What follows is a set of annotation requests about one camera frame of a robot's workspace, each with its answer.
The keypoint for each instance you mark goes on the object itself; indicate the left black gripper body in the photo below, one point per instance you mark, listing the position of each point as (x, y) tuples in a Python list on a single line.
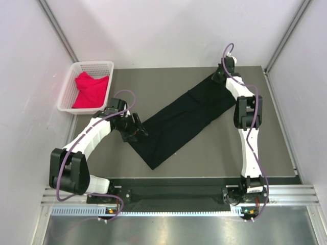
[(127, 127)]

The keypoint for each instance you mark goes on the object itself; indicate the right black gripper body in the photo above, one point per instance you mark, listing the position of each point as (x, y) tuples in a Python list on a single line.
[(216, 76)]

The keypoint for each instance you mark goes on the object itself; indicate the black t-shirt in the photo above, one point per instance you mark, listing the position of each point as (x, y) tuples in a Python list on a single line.
[(180, 121)]

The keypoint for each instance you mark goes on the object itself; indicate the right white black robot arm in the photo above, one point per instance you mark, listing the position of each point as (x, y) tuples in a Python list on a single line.
[(247, 119)]

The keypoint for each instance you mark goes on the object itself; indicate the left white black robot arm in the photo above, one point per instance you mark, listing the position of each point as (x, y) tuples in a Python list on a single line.
[(68, 166)]

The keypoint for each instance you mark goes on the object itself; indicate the crumpled red t-shirt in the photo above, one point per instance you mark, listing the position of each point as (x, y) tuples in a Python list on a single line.
[(92, 91)]

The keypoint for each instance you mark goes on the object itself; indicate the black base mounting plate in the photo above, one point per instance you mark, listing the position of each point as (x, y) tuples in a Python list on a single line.
[(180, 194)]

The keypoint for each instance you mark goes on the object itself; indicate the white perforated plastic basket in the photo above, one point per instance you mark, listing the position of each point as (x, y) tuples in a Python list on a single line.
[(69, 91)]

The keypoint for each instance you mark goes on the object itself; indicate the aluminium frame rail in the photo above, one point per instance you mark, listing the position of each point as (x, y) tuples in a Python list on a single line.
[(279, 195)]

